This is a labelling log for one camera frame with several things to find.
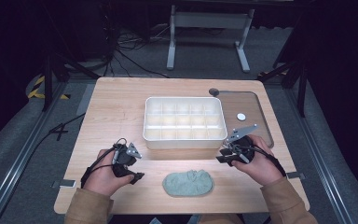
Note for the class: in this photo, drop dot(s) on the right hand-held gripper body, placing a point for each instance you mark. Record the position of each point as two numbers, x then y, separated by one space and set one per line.
242 146

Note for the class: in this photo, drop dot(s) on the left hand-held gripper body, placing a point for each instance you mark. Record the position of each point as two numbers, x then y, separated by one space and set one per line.
122 158

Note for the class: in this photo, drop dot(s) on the green sock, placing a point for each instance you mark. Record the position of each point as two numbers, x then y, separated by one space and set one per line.
188 184

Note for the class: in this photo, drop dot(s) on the white divided storage box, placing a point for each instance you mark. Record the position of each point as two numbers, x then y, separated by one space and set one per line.
185 123

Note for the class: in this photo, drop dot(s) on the person's left hand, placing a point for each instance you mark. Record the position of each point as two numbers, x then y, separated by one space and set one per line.
101 179

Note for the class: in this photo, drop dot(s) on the person's right hand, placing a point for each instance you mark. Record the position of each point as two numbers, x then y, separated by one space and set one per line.
261 169

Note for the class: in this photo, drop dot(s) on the white round disc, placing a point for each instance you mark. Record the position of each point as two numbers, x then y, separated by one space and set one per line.
241 116

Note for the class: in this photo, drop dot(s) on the clear desk mat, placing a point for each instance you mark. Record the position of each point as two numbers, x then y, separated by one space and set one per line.
245 104

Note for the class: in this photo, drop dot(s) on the dark round knob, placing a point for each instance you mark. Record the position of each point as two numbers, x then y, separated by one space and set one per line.
213 92

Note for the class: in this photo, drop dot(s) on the black tripod stand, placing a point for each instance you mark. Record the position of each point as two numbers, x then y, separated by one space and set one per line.
56 71
295 74

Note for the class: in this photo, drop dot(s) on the yellow black floor tape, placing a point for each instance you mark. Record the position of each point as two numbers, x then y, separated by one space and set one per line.
37 90

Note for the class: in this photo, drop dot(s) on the white metal stand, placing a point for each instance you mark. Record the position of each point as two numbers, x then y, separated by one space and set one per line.
209 20

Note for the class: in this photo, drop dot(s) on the metal table bracket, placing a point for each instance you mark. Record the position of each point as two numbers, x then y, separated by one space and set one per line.
295 175
63 183

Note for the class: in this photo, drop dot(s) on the metal floor rail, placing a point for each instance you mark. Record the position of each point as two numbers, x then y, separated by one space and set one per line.
318 155
18 155

